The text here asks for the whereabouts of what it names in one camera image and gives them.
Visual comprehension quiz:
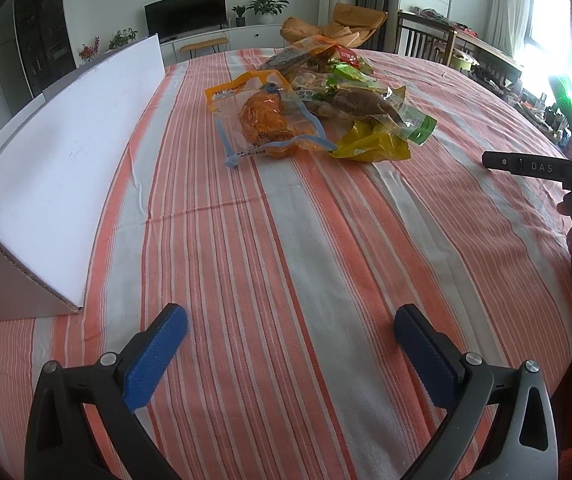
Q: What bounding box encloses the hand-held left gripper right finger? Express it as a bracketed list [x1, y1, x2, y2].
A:
[394, 304, 559, 480]

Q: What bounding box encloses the black display cabinet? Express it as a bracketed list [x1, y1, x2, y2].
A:
[13, 0, 77, 98]

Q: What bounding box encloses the red snack packet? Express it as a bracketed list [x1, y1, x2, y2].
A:
[333, 45, 367, 68]

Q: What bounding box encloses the orange striped tablecloth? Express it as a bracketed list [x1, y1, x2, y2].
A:
[0, 47, 572, 480]

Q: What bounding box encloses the bushy potted plant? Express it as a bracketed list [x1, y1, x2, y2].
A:
[107, 28, 139, 51]

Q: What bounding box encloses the pale clear snack packet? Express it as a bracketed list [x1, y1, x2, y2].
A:
[291, 71, 337, 92]

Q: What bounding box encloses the white cardboard box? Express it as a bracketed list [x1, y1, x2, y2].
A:
[0, 34, 167, 323]

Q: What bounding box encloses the black television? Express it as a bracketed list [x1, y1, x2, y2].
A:
[144, 0, 228, 41]

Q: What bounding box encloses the dark wooden chair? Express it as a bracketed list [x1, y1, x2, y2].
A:
[395, 10, 459, 63]

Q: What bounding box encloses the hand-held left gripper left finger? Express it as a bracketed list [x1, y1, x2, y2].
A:
[25, 303, 188, 480]

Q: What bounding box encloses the red flower arrangement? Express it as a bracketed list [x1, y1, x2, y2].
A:
[78, 36, 102, 63]

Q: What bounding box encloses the wooden stool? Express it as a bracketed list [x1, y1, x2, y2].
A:
[180, 36, 230, 61]

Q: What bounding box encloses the green snack packet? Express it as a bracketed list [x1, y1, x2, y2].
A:
[326, 60, 374, 86]

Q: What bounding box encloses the orange lounge chair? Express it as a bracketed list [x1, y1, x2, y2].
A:
[280, 3, 388, 51]

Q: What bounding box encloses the orange roast chicken packet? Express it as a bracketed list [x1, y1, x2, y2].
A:
[205, 70, 337, 170]

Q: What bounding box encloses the long biscuit packet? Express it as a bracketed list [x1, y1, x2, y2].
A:
[258, 35, 337, 72]

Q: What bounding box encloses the grey curtain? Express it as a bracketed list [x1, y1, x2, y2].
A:
[356, 0, 402, 51]

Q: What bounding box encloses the large leafy potted plant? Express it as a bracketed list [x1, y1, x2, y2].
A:
[245, 0, 290, 25]

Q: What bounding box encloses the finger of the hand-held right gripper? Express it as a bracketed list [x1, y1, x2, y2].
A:
[482, 151, 572, 181]

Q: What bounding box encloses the clear brown meat packet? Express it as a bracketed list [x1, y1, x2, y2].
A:
[293, 80, 438, 147]

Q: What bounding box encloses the bright window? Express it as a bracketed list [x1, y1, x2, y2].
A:
[516, 0, 572, 126]

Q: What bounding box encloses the cluttered wooden table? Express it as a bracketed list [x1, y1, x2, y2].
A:
[446, 25, 524, 86]

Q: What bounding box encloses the white television cabinet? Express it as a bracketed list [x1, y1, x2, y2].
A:
[158, 22, 327, 66]

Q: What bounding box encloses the yellow snack packet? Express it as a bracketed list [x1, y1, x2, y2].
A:
[328, 119, 412, 162]

